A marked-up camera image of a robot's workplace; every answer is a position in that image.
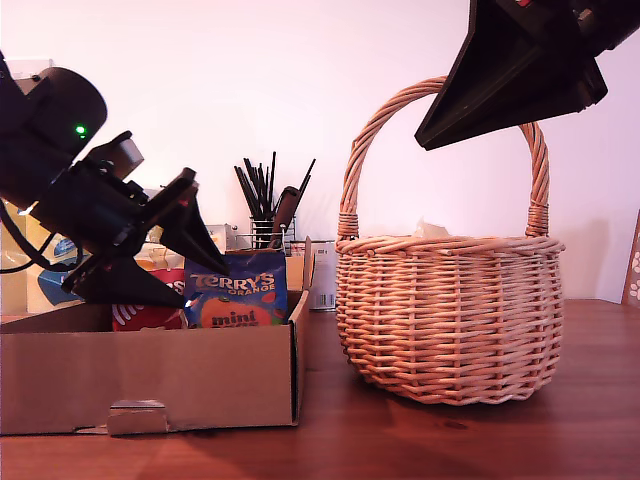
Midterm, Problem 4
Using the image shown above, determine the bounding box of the blue Terry's orange eggs bag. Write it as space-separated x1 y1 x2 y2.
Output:
183 249 290 330

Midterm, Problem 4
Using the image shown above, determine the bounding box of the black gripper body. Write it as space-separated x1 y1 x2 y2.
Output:
28 162 199 292

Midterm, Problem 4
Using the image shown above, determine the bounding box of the brown cardboard box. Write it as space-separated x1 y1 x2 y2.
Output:
0 235 317 437

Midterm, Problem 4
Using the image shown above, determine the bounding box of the yellow kitchen towel pack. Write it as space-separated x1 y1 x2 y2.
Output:
0 197 117 316

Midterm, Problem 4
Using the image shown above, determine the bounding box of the white green Galaxy eggs bag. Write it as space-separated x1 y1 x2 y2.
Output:
413 217 450 239

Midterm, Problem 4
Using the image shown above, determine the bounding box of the cream labelled carton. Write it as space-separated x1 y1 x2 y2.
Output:
287 243 306 291

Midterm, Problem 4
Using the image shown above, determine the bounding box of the red Maltesers bunnies bag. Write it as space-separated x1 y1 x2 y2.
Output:
110 242 189 333

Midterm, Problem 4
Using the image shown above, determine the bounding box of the woven wicker basket with handle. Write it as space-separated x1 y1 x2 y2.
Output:
334 75 566 405

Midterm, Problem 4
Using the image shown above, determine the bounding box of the dark brown utensil handle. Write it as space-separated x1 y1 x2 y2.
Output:
272 186 302 242

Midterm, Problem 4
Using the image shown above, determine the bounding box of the white Porlex box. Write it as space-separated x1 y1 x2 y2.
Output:
207 223 237 251

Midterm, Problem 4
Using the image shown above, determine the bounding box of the brown paw print board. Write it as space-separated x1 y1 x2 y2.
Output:
621 209 640 307

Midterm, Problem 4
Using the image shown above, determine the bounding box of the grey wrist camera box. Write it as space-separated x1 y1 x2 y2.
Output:
74 130 146 182

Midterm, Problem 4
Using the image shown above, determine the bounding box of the wire utensil holder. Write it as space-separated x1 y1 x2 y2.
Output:
248 216 297 246

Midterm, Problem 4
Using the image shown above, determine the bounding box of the thin black stick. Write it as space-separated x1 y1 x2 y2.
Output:
233 166 255 221
294 158 318 201
267 151 277 221
243 157 266 221

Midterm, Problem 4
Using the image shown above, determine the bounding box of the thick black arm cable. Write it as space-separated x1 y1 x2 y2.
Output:
0 199 57 275

